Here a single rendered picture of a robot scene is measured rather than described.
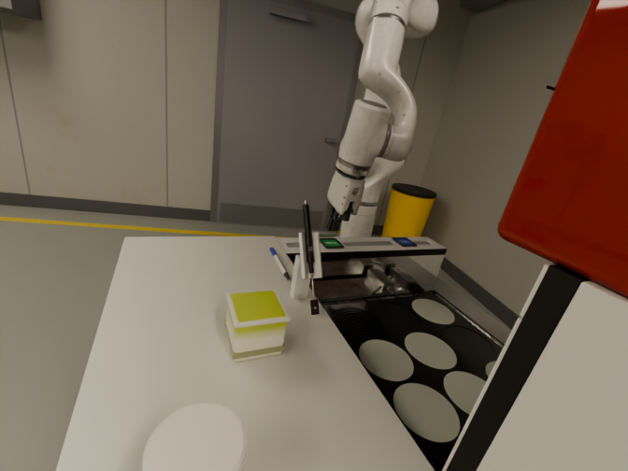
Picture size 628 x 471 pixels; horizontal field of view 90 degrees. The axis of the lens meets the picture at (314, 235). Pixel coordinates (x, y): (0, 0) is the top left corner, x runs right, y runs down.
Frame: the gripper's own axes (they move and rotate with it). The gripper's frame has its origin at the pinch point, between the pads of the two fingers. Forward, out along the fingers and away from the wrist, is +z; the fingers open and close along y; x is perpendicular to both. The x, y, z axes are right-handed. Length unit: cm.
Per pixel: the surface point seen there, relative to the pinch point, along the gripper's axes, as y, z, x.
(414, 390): -45.3, 2.8, 3.9
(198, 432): -51, -15, 39
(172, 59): 274, 10, 39
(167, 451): -52, -15, 41
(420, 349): -37.8, 4.4, -3.9
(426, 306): -25.7, 6.9, -16.8
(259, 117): 247, 40, -39
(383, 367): -39.9, 3.9, 6.3
